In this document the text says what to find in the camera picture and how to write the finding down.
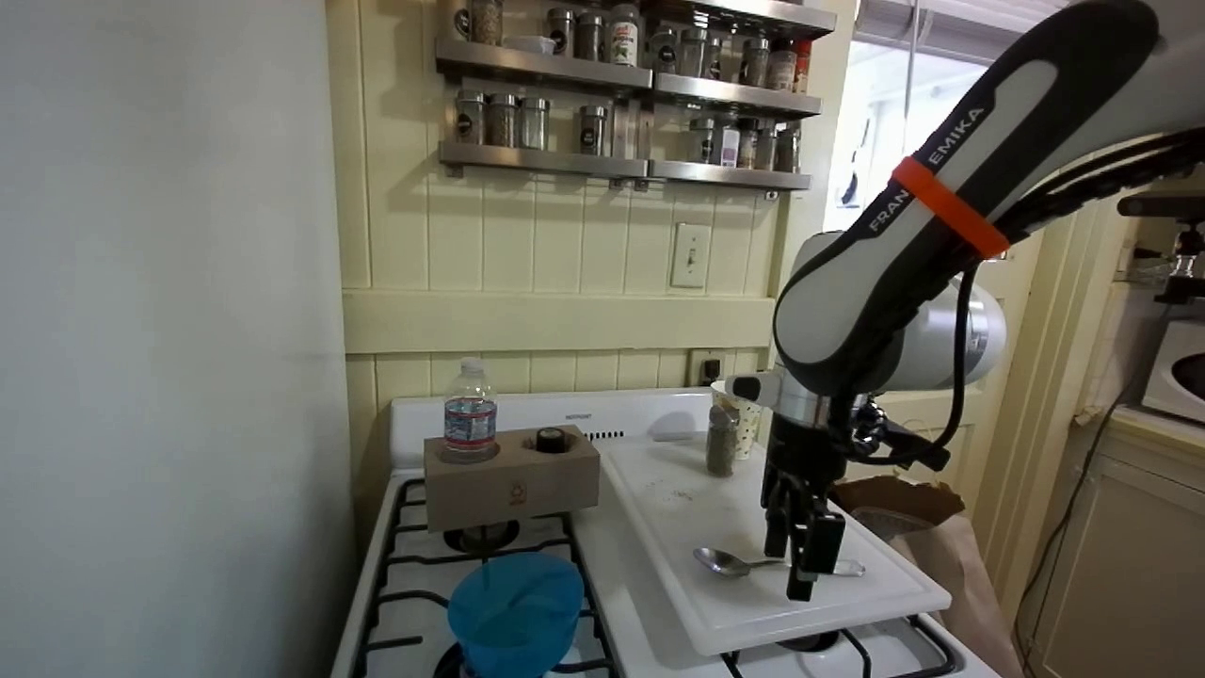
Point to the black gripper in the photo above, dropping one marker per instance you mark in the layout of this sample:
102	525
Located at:
801	462

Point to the metal spoon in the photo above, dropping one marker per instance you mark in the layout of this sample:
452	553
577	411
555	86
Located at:
720	559

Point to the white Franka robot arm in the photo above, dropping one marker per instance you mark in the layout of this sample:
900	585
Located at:
954	163

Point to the blue plastic bowl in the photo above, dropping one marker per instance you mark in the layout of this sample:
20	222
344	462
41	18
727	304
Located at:
512	615

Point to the white cutting board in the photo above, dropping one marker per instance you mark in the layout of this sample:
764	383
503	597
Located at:
692	512

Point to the dark spice shaker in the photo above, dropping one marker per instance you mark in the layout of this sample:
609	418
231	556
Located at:
720	445

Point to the black stove grate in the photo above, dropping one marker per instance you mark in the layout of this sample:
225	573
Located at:
399	590
867	652

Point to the brown paper bag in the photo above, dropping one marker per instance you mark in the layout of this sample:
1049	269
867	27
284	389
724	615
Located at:
944	553

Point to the white gas stove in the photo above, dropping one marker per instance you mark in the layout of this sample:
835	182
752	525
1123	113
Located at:
624	603

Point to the small black round lid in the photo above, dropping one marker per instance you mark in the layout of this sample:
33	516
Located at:
551	441

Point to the brown cardboard box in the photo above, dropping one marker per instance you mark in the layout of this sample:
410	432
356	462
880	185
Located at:
510	492

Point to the cream panel door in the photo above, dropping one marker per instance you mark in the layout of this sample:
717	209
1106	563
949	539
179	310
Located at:
1018	324

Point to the cream kitchen cabinet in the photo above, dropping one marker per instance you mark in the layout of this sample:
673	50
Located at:
1130	553

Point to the clear water bottle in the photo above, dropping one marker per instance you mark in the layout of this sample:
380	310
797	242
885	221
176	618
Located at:
469	418

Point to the glass spice jar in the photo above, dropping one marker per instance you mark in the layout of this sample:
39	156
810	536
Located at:
758	58
589	35
736	140
469	118
564	30
763	143
727	55
536	124
698	48
708	137
666	48
503	121
628	35
597	128
787	148
784	65

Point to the metal spice rack shelf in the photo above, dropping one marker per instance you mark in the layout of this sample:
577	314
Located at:
541	65
541	160

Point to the ceramic mug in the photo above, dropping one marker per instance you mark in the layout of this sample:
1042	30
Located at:
479	20

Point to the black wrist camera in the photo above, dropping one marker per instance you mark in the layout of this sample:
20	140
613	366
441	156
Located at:
906	445

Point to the wall power outlet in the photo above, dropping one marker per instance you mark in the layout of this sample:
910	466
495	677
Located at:
708	371

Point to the white light switch plate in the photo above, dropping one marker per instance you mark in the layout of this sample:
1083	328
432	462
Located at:
692	256

